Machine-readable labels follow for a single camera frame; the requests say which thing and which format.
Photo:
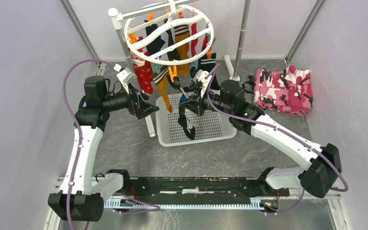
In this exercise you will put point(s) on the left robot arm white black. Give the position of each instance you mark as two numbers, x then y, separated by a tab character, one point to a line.
78	199

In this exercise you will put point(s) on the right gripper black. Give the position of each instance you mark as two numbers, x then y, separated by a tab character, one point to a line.
196	96

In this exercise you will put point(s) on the black ankle sock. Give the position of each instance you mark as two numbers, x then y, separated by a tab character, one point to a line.
156	45

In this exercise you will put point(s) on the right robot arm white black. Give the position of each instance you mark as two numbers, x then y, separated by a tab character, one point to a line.
319	166

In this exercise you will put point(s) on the black sock blue accents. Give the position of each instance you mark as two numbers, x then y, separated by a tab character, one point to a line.
183	121

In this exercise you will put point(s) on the white plastic perforated basket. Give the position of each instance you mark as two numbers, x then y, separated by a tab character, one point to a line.
211	126

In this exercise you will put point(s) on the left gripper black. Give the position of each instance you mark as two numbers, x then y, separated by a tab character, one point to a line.
143	108

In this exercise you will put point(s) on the red snowflake christmas sock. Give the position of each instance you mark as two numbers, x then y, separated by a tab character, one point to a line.
144	72

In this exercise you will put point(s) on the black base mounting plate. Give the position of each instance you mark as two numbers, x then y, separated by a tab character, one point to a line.
199	190

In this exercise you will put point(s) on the mustard yellow striped sock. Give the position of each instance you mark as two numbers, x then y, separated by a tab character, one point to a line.
161	82

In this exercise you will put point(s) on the orange clothes peg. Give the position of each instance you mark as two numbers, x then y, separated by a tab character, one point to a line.
172	72

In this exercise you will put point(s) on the white round sock hanger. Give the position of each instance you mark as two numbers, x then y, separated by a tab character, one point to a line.
166	15

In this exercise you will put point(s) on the pink camouflage garment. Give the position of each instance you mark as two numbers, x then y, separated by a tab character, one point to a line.
287	91

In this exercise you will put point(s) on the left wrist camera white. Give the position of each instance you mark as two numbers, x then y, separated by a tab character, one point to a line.
124	76

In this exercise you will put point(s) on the black sock white stripes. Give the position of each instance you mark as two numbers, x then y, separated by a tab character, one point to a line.
207	64

